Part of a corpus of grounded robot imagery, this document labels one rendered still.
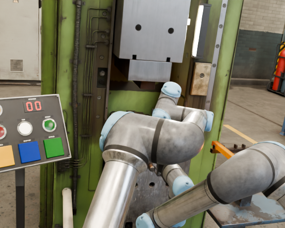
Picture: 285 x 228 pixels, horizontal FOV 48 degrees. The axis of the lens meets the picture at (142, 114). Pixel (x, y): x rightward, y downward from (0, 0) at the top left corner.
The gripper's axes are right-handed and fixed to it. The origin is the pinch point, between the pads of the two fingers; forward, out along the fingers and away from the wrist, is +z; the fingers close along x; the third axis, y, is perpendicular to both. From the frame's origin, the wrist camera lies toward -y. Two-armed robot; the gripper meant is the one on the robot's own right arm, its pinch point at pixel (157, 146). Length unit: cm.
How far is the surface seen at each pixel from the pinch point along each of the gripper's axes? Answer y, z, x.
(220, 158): 100, 201, 149
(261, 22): -74, 658, 470
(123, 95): -7, 65, -4
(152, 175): 20.1, 11.5, 2.7
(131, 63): -33.6, 16.4, -10.9
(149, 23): -51, 16, -4
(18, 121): -10, 2, -57
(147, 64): -33.2, 16.4, -3.3
